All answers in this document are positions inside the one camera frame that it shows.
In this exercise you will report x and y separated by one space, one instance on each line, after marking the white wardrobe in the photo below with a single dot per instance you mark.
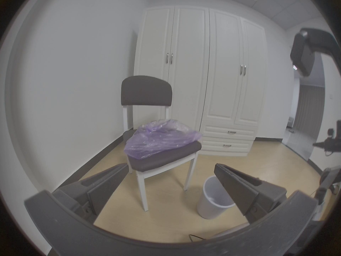
223 76

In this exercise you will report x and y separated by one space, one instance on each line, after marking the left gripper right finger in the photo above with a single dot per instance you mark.
250 193

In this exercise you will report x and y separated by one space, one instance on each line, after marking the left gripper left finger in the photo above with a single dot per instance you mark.
88 196

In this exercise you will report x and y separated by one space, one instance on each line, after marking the grey and white chair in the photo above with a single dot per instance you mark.
146 92

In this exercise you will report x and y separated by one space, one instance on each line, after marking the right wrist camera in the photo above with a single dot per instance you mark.
338 131

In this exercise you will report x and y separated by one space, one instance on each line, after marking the purple plastic bag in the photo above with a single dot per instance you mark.
159 140

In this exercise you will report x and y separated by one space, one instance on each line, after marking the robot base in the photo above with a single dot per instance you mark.
231 230

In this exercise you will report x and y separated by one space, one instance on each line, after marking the grey curtain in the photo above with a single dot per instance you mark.
309 113

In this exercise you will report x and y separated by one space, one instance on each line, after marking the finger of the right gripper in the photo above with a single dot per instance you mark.
331 145

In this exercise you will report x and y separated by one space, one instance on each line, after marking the white trash bin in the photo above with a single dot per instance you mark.
210 204

